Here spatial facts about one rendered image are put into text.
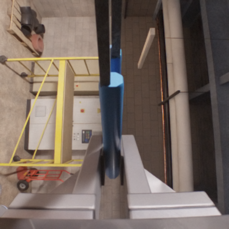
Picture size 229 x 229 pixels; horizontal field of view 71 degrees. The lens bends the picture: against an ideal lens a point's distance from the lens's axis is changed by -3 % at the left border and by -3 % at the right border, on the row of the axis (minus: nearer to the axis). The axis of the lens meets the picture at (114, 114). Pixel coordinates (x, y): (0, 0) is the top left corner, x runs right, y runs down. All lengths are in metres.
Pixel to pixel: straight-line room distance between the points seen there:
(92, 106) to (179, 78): 1.97
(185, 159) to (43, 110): 3.21
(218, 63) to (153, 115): 1.94
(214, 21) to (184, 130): 2.11
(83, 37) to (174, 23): 2.54
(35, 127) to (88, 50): 2.47
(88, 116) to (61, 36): 2.58
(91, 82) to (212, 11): 2.87
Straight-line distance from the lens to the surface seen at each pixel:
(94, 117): 3.85
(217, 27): 3.84
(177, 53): 3.52
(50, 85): 4.35
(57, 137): 2.87
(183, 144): 3.17
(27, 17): 4.23
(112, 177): 0.16
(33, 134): 4.24
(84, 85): 4.14
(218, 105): 3.14
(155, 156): 4.43
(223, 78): 3.28
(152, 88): 4.58
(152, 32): 2.68
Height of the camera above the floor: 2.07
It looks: 1 degrees up
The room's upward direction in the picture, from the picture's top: 90 degrees clockwise
